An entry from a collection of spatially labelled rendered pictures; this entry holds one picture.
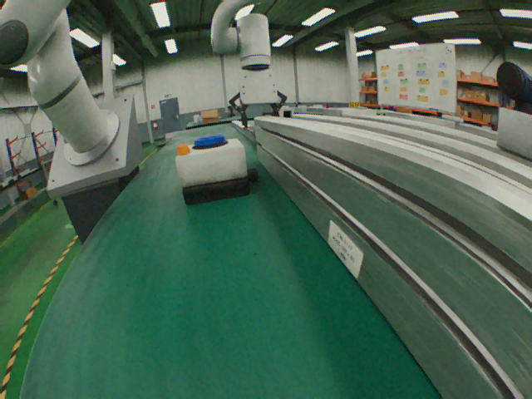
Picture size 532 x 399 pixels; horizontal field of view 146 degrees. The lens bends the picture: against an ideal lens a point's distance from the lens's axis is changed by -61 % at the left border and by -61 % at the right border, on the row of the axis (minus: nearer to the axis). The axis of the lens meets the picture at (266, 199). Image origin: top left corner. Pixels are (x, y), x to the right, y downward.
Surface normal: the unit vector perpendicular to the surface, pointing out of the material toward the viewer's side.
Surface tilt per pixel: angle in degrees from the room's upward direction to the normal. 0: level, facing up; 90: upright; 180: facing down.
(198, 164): 90
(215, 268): 0
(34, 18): 117
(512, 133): 90
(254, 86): 91
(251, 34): 89
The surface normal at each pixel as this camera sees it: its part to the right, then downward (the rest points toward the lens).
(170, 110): 0.32, 0.38
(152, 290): -0.07, -0.90
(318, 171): -0.97, 0.16
